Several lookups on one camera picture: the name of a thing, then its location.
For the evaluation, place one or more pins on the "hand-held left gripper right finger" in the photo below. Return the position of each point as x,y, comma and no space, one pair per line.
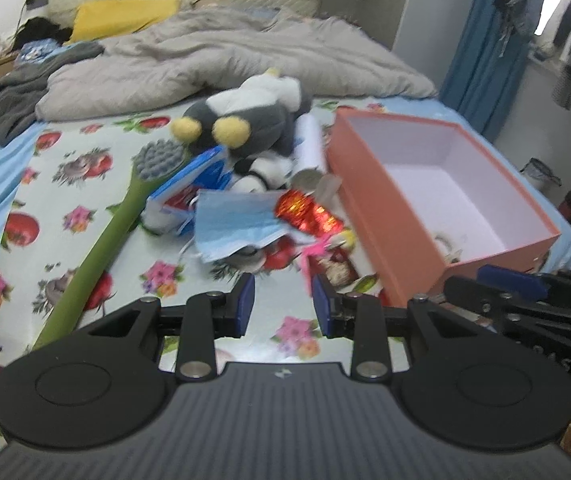
322,310

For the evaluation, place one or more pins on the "tomato print sheet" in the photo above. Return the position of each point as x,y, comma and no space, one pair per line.
55,195

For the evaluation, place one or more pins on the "white wardrobe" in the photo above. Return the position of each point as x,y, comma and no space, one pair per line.
415,0

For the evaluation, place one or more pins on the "small panda plush toy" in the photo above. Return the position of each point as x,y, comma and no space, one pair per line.
265,170

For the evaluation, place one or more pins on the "dark grey blanket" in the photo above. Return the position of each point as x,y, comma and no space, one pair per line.
20,90

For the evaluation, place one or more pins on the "blue patterned cloth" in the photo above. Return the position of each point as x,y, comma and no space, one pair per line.
37,52

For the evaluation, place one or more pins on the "blue face mask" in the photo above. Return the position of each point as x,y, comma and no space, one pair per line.
235,225

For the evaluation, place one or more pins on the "black clothing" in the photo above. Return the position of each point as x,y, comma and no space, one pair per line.
42,30

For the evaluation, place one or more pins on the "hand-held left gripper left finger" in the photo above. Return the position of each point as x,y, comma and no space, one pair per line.
246,305

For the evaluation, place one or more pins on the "blue curtain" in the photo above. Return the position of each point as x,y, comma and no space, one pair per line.
485,55

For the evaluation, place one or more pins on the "red glitter wrapper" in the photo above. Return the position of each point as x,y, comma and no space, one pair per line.
308,212

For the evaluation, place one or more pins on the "orange cardboard box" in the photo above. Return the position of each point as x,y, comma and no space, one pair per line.
430,195

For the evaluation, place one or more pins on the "grey plush toy yellow feet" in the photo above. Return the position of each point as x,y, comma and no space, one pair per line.
250,110

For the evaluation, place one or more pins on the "yellow pillow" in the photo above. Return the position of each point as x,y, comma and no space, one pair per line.
120,15

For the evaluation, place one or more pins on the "grey quilt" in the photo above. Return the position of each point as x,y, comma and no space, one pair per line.
225,55

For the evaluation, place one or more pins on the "small trash bin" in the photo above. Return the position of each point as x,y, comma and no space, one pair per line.
540,172

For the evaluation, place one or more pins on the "green massage hammer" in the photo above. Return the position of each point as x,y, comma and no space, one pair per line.
115,230

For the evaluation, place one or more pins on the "white spray can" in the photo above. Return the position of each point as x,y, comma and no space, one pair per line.
309,150

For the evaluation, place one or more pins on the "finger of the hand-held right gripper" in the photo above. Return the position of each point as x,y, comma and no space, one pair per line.
513,280
470,295

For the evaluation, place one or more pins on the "blue snack packet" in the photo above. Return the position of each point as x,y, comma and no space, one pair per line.
193,185

